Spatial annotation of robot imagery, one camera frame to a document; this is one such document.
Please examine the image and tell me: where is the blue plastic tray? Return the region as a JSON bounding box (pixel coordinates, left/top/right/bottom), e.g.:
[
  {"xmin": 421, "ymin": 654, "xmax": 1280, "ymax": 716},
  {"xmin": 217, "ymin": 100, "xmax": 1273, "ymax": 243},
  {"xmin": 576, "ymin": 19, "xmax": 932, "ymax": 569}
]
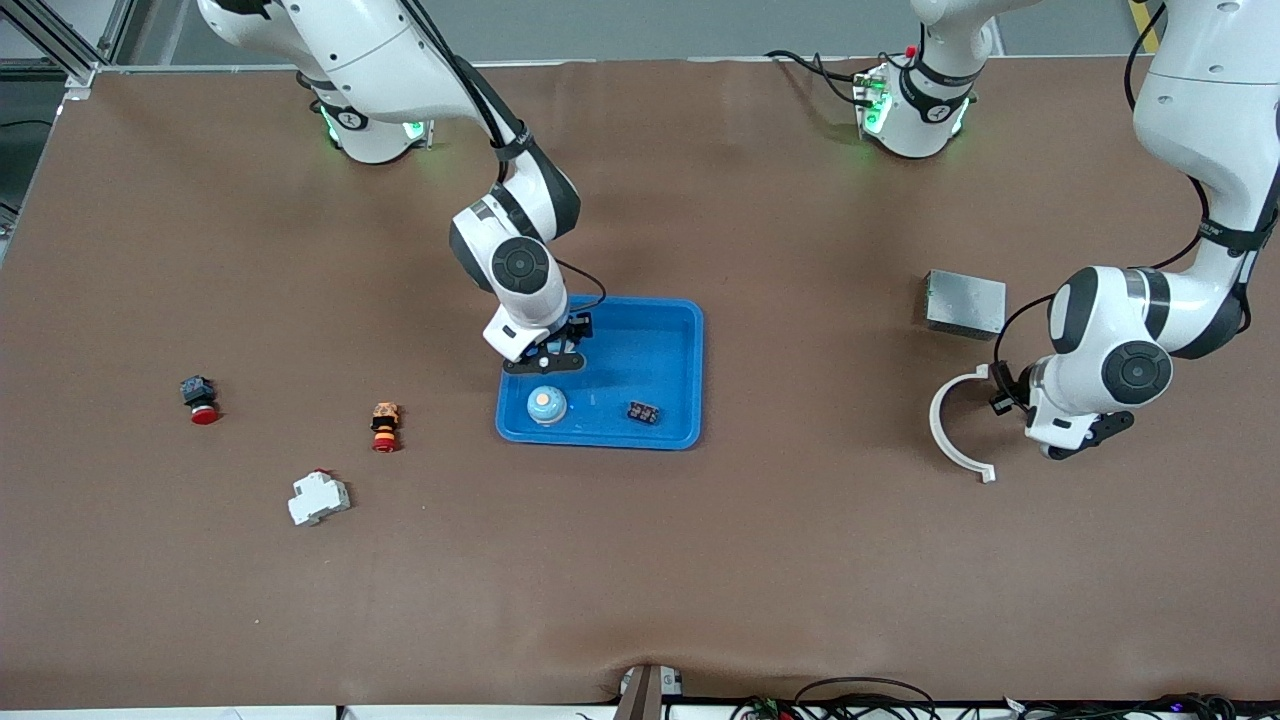
[{"xmin": 495, "ymin": 293, "xmax": 705, "ymax": 451}]

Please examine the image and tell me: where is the silver metal box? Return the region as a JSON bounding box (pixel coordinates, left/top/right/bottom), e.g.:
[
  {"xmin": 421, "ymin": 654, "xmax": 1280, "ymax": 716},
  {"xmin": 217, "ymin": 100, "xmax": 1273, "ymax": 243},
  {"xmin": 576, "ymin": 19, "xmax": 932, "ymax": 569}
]
[{"xmin": 923, "ymin": 269, "xmax": 1008, "ymax": 341}]

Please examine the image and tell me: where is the white circuit breaker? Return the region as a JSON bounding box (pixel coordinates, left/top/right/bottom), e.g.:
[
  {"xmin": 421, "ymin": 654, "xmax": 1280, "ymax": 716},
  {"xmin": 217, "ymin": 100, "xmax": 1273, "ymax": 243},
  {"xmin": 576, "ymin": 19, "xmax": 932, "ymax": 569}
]
[{"xmin": 287, "ymin": 468, "xmax": 352, "ymax": 528}]

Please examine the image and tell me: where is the black red emergency stop button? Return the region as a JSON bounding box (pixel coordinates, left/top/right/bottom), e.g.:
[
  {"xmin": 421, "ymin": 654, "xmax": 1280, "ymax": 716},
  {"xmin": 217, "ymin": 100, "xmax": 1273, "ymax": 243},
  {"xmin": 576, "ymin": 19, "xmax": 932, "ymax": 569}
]
[{"xmin": 180, "ymin": 375, "xmax": 222, "ymax": 426}]

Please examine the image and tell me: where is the white semicircular bracket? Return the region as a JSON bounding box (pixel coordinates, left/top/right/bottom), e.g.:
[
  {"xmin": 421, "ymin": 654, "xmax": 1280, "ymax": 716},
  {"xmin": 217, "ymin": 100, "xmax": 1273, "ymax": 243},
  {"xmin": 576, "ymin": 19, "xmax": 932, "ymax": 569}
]
[{"xmin": 928, "ymin": 363, "xmax": 999, "ymax": 484}]

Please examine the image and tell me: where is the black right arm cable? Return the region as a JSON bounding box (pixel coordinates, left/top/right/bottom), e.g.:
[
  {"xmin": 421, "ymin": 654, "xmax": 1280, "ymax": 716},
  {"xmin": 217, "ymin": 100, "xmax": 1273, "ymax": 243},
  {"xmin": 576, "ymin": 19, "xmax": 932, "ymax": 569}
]
[{"xmin": 400, "ymin": 0, "xmax": 608, "ymax": 313}]

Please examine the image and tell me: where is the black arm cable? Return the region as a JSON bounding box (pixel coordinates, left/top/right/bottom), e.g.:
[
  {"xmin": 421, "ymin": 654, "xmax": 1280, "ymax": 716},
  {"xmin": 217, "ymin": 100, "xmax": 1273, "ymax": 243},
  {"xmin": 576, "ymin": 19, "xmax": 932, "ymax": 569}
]
[
  {"xmin": 400, "ymin": 0, "xmax": 608, "ymax": 313},
  {"xmin": 993, "ymin": 0, "xmax": 1280, "ymax": 411}
]

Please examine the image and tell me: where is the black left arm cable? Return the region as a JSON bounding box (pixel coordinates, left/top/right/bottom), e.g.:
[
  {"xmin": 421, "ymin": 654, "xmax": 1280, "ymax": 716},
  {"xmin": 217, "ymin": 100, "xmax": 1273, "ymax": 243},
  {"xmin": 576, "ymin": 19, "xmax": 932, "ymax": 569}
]
[{"xmin": 993, "ymin": 0, "xmax": 1280, "ymax": 411}]

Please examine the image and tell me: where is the black cable bundle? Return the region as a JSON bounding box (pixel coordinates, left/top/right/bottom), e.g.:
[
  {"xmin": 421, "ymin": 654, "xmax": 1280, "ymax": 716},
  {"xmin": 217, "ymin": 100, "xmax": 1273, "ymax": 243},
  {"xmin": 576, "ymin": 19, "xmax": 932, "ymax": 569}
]
[{"xmin": 940, "ymin": 692, "xmax": 1280, "ymax": 720}]

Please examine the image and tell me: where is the black cable loop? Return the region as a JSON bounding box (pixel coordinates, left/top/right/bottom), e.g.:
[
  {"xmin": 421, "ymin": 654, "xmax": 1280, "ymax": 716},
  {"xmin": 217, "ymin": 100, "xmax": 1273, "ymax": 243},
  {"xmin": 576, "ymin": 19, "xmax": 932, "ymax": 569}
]
[{"xmin": 793, "ymin": 676, "xmax": 938, "ymax": 720}]

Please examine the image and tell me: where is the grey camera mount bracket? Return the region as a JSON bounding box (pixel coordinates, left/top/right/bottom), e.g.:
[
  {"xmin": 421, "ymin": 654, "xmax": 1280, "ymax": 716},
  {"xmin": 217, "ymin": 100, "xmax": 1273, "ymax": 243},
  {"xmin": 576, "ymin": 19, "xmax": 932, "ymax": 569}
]
[{"xmin": 614, "ymin": 664, "xmax": 686, "ymax": 720}]

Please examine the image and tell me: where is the black base cable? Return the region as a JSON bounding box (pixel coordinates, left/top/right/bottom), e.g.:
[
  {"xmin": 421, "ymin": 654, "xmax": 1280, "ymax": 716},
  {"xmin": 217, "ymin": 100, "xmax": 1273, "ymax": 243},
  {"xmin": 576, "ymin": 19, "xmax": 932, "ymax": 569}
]
[{"xmin": 765, "ymin": 48, "xmax": 871, "ymax": 106}]

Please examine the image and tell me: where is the aluminium frame profile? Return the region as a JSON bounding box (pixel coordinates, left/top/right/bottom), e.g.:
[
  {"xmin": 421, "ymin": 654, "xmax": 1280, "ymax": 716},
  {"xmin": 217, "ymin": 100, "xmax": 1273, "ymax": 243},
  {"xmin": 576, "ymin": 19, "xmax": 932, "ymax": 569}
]
[{"xmin": 0, "ymin": 0, "xmax": 136, "ymax": 91}]

